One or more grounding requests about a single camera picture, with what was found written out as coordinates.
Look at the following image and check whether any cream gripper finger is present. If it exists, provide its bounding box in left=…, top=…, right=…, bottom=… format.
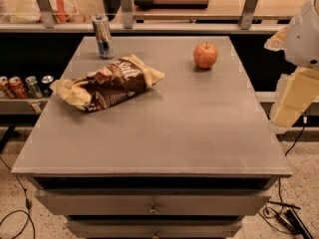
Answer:
left=264, top=26, right=287, bottom=52
left=271, top=67, right=319, bottom=128

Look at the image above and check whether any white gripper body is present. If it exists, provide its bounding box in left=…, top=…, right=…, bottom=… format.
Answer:
left=285, top=0, right=319, bottom=68

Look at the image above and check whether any brown chip bag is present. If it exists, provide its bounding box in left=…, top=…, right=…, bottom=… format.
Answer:
left=50, top=55, right=164, bottom=112

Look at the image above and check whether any white orange plastic bag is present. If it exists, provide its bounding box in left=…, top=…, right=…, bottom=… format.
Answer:
left=9, top=0, right=86, bottom=23

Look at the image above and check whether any red apple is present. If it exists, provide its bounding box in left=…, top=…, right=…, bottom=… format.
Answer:
left=193, top=42, right=218, bottom=69

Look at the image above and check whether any black power strip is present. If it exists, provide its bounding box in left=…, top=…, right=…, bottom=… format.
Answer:
left=278, top=209, right=314, bottom=239

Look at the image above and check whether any silver blue tall can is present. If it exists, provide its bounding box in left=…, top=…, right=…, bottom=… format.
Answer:
left=92, top=15, right=115, bottom=59

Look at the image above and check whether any lower grey drawer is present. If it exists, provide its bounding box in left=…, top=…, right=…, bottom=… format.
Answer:
left=66, top=220, right=242, bottom=239

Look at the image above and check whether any grey drawer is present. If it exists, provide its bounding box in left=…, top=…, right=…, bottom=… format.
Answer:
left=66, top=220, right=242, bottom=239
left=35, top=190, right=270, bottom=216

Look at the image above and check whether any dark soda can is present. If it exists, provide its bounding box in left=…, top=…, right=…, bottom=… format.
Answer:
left=41, top=75, right=54, bottom=97

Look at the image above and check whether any green silver soda can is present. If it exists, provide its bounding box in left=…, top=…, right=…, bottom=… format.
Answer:
left=25, top=76, right=43, bottom=99

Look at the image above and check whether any grey low shelf left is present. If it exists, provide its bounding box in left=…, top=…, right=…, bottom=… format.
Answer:
left=0, top=98, right=49, bottom=116

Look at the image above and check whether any upper grey drawer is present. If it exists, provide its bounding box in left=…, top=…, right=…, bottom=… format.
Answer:
left=35, top=190, right=270, bottom=216

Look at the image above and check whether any orange soda can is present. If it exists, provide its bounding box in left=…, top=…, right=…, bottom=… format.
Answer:
left=0, top=76, right=15, bottom=99
left=9, top=77, right=29, bottom=99

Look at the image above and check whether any orange soda can left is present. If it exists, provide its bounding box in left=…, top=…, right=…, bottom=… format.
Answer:
left=0, top=76, right=15, bottom=99

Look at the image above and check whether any right metal bracket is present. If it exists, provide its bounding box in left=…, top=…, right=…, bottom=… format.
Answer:
left=238, top=0, right=258, bottom=30

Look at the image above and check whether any black cable right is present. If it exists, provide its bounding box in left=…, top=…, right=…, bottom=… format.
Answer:
left=258, top=116, right=308, bottom=235

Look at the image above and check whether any left metal bracket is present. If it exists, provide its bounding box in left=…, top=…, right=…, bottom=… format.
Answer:
left=36, top=0, right=56, bottom=29

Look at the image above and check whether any black cable left floor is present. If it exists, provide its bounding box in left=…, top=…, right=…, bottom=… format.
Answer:
left=0, top=156, right=36, bottom=239

